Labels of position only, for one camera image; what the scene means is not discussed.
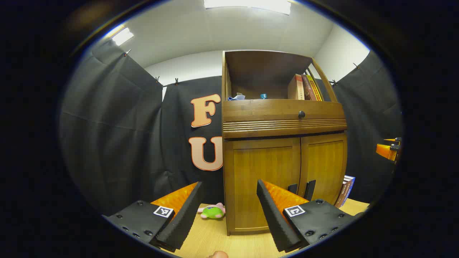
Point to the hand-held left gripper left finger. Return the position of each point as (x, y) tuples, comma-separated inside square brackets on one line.
[(186, 218)]

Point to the tan red book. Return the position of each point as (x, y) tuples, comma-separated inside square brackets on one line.
[(294, 87)]

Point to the wooden double-door shoe cabinet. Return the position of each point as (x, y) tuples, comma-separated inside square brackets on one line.
[(283, 107)]

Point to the blue standing book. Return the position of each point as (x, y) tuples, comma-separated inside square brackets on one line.
[(350, 186)]

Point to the wooden cabinet door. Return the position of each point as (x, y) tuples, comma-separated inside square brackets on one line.
[(324, 161), (251, 172)]

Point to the wide ceiling light panel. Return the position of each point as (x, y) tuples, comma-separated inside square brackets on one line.
[(247, 4)]

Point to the pink rounded object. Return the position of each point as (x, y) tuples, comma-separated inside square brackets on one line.
[(217, 254)]

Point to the black drawer knob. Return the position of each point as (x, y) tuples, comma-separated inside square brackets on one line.
[(301, 114)]

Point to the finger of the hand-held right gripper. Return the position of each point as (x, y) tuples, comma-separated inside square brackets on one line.
[(385, 151)]

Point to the dark brown slim book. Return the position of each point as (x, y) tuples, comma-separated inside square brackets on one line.
[(309, 87)]

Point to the dark brown standing book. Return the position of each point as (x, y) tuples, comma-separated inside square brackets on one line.
[(340, 197)]

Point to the white blue crumpled cloth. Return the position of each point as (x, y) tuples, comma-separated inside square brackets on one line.
[(236, 96)]

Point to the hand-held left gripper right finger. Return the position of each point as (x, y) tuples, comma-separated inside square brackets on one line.
[(272, 218)]

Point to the green pink plush toy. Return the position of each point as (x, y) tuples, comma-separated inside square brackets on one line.
[(211, 213)]

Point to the small ceiling light panel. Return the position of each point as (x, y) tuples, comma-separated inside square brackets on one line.
[(122, 36)]

